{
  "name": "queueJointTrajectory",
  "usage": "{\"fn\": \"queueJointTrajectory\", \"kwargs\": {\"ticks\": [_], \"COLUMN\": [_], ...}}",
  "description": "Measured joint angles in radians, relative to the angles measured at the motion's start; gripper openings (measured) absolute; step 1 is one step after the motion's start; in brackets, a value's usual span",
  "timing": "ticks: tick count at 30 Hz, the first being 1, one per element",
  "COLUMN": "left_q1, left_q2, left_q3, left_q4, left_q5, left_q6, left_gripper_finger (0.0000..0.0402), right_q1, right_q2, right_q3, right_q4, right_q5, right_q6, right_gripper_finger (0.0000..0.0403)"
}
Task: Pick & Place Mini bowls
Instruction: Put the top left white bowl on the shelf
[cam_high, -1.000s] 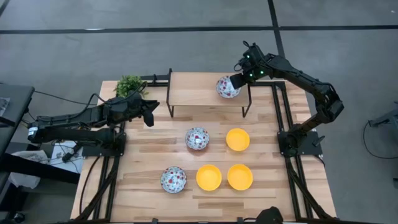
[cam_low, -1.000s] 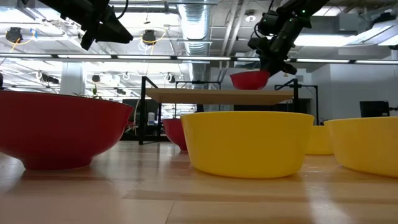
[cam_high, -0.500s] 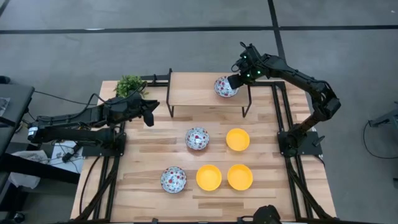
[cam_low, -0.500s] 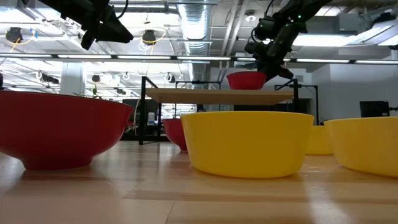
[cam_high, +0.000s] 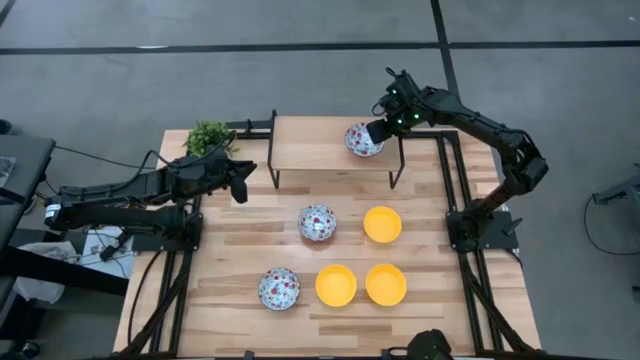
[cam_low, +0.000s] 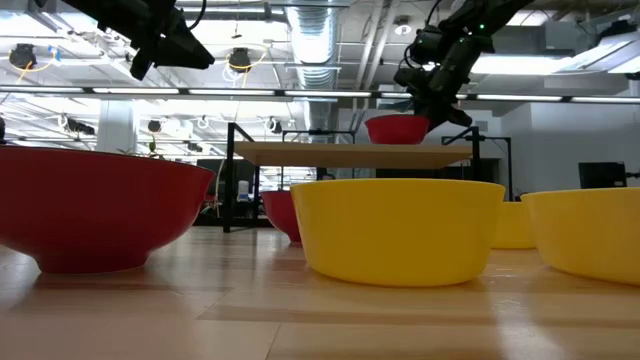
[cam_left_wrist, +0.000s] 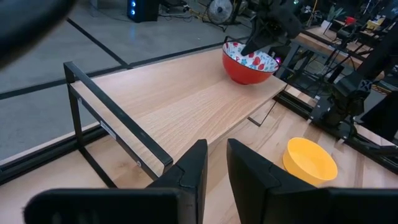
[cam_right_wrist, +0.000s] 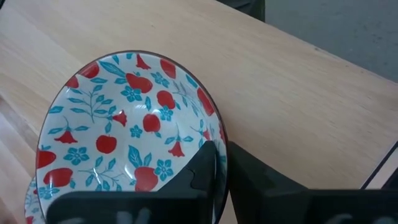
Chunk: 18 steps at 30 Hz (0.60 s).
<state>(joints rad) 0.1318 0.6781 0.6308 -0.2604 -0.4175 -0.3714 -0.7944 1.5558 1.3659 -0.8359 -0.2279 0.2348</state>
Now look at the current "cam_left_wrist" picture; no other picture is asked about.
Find small potted green plant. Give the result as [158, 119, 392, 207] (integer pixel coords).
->
[322, 6, 346, 30]

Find round floor fan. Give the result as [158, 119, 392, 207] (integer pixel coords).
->
[206, 0, 234, 26]

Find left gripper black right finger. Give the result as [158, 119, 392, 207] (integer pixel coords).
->
[226, 138, 330, 224]

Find wooden shelf riser black frame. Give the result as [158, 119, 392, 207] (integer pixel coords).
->
[63, 46, 287, 189]

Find computer tower blue lights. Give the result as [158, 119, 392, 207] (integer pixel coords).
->
[126, 0, 160, 23]

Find background wooden workbench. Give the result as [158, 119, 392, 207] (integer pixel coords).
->
[295, 18, 386, 82]

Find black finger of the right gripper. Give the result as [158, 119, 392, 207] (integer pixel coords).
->
[241, 29, 272, 57]

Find yellow plastic bowl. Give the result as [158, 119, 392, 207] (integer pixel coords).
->
[282, 137, 338, 187]

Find red bowl floral inside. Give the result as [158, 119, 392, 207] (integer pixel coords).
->
[221, 41, 280, 86]

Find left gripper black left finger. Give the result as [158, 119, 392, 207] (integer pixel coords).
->
[147, 138, 209, 224]

